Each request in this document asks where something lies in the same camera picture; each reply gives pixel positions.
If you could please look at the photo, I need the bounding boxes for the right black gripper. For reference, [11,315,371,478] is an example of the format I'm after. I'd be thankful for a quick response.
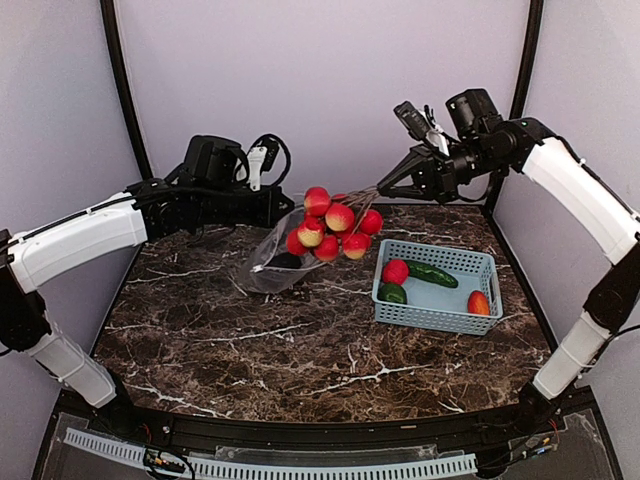
[379,135,506,202]

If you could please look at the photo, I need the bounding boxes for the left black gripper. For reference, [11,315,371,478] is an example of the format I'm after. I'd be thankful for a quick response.
[197,184,295,228]

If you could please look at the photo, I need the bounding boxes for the red lychee bunch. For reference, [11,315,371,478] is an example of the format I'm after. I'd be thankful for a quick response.
[285,186,384,263]

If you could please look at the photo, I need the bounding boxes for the clear zip top bag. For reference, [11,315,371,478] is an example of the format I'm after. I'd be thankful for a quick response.
[236,206,323,294]

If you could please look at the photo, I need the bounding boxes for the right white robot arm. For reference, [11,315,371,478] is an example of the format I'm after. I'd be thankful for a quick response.
[377,89,639,434]

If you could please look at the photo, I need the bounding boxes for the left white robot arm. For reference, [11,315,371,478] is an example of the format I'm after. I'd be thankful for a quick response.
[1,134,294,436]

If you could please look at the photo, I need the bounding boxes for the red toy fruit ball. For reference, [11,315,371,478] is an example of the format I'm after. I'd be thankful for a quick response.
[382,259,410,286]

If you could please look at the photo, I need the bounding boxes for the green toy cucumber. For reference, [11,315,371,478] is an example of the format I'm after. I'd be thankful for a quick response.
[405,260,459,289]

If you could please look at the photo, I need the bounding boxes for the green toy avocado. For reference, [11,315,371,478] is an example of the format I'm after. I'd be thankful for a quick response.
[377,283,407,305]

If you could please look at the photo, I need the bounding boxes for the light blue plastic basket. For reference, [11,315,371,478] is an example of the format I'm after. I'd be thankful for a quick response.
[372,239,503,336]

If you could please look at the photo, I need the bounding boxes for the orange red toy mango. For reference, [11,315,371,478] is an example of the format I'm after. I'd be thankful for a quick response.
[467,290,491,316]

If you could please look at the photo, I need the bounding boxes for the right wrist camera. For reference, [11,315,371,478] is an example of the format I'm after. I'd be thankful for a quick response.
[393,101,449,155]

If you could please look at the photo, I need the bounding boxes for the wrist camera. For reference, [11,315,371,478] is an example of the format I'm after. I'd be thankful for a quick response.
[393,101,449,155]
[233,134,292,192]

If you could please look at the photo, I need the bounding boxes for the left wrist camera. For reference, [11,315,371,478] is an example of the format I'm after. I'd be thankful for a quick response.
[233,134,292,192]

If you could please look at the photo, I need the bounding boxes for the left black frame post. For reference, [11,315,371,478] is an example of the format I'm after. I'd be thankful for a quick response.
[99,0,153,180]

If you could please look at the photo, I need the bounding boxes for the black frame post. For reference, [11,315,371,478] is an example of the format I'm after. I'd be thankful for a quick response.
[99,0,153,180]
[484,0,544,216]

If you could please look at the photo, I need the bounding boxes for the right black frame post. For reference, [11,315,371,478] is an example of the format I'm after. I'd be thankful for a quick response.
[484,0,544,216]

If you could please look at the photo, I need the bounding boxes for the black front rail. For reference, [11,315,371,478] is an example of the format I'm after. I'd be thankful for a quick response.
[54,389,596,456]

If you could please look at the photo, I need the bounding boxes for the light blue slotted cable duct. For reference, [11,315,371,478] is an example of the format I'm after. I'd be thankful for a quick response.
[63,428,478,480]

